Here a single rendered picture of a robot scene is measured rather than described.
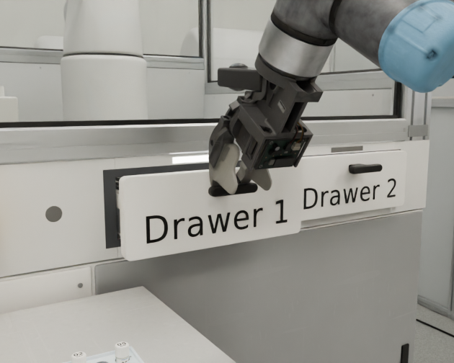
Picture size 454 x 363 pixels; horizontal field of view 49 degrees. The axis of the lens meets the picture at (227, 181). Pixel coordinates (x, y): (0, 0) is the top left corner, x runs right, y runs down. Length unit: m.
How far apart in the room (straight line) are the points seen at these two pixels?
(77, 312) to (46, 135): 0.23
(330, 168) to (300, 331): 0.31
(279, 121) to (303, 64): 0.07
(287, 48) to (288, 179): 0.29
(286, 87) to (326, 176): 0.38
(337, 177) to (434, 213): 1.77
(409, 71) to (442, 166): 2.16
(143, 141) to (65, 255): 0.19
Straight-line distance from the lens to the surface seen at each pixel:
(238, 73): 0.63
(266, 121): 0.58
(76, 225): 0.72
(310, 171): 0.88
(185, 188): 0.68
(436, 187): 2.65
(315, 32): 0.53
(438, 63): 0.46
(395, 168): 1.03
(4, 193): 0.69
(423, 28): 0.45
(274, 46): 0.54
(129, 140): 0.73
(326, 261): 0.97
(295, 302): 0.95
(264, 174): 0.66
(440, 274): 2.71
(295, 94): 0.54
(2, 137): 0.68
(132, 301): 0.70
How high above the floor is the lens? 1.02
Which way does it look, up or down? 9 degrees down
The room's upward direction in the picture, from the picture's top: straight up
